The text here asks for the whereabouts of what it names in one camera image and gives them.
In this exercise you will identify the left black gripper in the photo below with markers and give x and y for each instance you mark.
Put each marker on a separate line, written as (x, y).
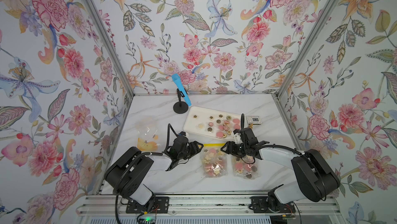
(195, 149)

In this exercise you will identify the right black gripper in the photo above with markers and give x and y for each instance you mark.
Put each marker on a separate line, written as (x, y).
(230, 149)

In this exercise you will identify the ziploc bag of cookies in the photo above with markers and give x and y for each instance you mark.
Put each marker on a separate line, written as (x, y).
(245, 167)
(214, 161)

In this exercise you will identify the ziploc bag yellow duck print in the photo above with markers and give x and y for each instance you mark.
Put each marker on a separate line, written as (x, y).
(147, 138)

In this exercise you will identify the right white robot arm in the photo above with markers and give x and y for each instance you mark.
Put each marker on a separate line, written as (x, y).
(314, 179)

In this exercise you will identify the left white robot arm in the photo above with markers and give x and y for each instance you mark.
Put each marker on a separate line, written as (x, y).
(127, 174)

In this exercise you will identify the pile of poured cookies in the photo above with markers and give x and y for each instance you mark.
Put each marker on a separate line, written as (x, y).
(222, 126)

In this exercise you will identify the white rectangular tray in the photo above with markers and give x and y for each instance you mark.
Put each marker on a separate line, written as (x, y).
(203, 114)

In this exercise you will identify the small QR code box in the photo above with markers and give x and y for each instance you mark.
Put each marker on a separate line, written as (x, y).
(254, 120)

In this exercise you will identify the black microphone stand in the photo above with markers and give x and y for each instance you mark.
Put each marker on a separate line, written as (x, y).
(180, 107)

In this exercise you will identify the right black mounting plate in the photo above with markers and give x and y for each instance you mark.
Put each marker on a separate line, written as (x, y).
(265, 204)

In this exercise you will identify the black mounting plate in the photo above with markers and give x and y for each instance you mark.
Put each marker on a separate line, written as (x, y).
(265, 204)
(156, 205)

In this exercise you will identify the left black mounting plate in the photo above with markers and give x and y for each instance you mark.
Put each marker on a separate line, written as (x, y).
(156, 205)

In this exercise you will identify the blue microphone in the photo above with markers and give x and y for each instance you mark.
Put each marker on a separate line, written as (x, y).
(177, 80)

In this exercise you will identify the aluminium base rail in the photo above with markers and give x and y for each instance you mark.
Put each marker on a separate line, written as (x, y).
(222, 204)

